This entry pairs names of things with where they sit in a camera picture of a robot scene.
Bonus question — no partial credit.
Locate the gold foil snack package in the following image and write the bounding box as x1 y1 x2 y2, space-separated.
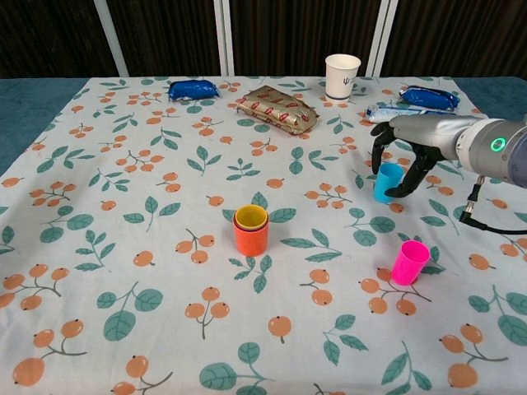
236 84 321 136

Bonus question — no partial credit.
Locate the white blue toothpaste tube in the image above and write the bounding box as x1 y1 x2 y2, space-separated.
366 103 436 125

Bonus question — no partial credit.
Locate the dark white-framed partition screen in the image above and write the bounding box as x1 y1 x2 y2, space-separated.
0 0 527 80

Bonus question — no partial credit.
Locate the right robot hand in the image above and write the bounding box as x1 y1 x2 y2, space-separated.
369 113 475 199

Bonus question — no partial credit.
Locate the white paper cup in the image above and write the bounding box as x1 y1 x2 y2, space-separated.
324 53 362 102

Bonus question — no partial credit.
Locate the blue snack packet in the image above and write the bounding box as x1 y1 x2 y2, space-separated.
398 85 460 112
167 79 221 103

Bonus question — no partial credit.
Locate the teal table cover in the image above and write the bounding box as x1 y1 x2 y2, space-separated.
0 76 527 179

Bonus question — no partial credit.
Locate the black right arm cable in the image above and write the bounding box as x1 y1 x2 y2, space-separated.
459 174 527 235

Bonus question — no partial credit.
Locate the floral print tablecloth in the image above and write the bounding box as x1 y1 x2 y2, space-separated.
0 76 527 395

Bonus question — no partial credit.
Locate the red plastic cup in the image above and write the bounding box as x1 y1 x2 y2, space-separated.
231 205 272 258

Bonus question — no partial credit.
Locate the light blue plastic cup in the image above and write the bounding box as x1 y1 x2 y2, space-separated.
372 162 404 204

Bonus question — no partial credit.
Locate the pink plastic cup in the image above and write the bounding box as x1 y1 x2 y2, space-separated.
390 239 431 287

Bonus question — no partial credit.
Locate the yellow plastic cup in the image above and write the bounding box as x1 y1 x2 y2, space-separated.
234 204 269 231

